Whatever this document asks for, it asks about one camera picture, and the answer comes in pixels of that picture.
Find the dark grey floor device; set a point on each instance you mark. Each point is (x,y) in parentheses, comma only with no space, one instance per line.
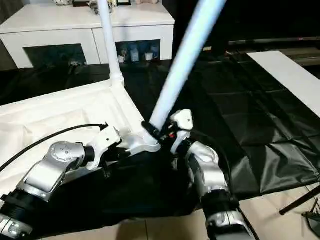
(312,221)

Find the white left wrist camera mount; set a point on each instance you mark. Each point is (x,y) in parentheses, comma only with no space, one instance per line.
(105,142)

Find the white blue carton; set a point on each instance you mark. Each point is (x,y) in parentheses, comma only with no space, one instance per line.
(134,56)

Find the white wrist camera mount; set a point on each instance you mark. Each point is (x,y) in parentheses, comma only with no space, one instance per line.
(182,120)
(105,142)

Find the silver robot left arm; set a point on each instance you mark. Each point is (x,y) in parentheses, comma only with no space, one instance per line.
(50,170)

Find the dark framed plaque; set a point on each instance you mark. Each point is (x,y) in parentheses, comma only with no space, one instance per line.
(124,2)

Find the white flat board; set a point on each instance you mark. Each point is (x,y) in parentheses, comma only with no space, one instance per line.
(290,72)

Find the white plastic table leg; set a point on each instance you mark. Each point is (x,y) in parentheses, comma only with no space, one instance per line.
(185,57)
(108,40)

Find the dark green box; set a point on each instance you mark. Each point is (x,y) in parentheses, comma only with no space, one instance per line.
(81,3)

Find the black folding stand leg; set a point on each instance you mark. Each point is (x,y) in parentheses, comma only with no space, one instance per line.
(300,201)

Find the small yellow box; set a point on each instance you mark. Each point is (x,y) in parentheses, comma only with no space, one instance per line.
(207,48)

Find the black work mat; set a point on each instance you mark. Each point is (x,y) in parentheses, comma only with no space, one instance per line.
(250,112)

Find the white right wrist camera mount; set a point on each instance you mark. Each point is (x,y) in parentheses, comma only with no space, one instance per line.
(182,120)

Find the white cabinet with glass doors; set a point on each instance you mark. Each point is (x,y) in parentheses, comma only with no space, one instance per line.
(75,27)

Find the white plastic table top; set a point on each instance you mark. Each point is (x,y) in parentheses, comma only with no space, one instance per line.
(62,112)

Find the white mug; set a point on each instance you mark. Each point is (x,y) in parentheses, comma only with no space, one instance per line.
(121,59)
(149,56)

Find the white spotted bowl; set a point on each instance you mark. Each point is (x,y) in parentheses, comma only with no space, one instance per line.
(62,2)

